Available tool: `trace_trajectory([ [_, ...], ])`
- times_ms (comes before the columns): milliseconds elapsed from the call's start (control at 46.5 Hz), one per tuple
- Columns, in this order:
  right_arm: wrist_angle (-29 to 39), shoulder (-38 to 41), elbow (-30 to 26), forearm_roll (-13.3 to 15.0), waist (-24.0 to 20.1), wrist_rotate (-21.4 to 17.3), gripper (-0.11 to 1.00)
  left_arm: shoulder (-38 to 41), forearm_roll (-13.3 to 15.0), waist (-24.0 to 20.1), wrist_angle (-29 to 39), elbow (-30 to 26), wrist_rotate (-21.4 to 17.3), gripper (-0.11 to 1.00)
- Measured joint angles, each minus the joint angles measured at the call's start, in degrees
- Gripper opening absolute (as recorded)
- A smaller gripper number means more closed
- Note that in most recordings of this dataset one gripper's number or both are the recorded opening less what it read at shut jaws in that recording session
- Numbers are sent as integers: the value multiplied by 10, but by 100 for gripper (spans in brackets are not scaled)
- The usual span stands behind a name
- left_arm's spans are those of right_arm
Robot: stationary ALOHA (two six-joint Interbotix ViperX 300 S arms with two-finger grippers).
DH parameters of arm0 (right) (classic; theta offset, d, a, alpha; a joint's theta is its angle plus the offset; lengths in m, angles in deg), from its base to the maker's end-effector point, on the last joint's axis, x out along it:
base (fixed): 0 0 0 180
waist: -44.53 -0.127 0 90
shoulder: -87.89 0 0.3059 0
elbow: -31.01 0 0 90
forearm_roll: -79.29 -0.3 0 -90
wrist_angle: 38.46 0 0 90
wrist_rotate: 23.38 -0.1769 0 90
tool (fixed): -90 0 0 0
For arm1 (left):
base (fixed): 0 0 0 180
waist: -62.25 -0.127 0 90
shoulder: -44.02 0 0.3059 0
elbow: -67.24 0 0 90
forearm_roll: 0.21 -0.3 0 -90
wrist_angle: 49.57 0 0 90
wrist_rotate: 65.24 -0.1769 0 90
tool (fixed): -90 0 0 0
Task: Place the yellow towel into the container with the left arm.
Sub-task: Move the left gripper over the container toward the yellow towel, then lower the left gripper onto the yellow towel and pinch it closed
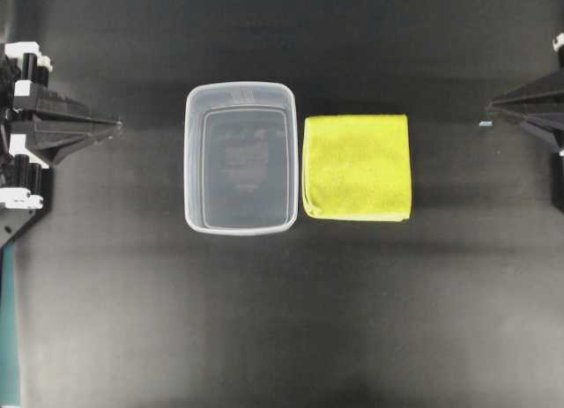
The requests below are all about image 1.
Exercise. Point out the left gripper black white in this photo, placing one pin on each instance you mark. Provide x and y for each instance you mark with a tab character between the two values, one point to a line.
25	158

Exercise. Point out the clear plastic container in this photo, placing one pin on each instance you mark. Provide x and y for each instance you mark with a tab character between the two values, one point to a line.
240	158

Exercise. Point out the folded yellow towel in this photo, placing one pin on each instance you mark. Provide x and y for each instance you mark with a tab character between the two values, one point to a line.
357	168

